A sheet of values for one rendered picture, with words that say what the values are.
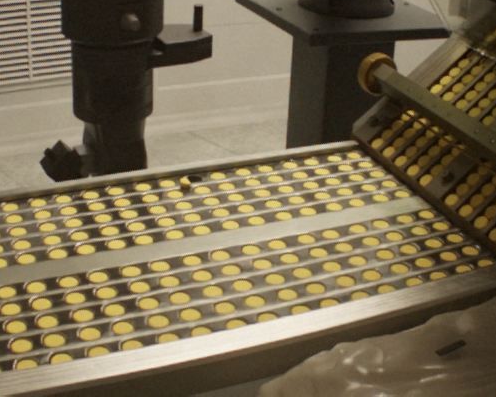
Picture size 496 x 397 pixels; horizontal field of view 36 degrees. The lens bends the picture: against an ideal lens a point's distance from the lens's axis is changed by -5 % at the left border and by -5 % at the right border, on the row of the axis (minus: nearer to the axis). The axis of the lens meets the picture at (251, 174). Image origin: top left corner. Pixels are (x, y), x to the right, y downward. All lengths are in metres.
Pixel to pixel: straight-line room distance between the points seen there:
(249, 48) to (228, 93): 0.20
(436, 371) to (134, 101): 0.42
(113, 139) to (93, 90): 0.05
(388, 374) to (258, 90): 2.86
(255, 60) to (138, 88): 2.50
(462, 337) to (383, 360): 0.05
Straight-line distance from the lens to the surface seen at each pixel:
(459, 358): 0.38
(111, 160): 0.72
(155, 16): 0.68
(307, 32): 1.06
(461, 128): 0.56
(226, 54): 3.13
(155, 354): 0.40
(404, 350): 0.37
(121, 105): 0.70
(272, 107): 3.24
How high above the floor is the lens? 1.20
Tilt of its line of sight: 26 degrees down
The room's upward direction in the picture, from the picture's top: 3 degrees clockwise
